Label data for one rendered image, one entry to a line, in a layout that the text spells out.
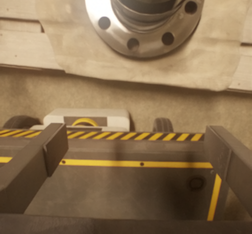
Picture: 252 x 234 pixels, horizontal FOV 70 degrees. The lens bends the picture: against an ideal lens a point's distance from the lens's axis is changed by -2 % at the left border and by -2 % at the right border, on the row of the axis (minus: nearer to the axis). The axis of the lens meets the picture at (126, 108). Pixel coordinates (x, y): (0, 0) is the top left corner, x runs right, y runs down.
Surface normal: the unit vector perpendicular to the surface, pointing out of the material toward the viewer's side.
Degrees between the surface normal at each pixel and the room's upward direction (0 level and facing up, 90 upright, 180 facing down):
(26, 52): 0
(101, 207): 0
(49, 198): 0
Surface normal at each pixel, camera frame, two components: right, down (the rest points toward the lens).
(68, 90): -0.04, 0.30
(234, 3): -0.79, -0.22
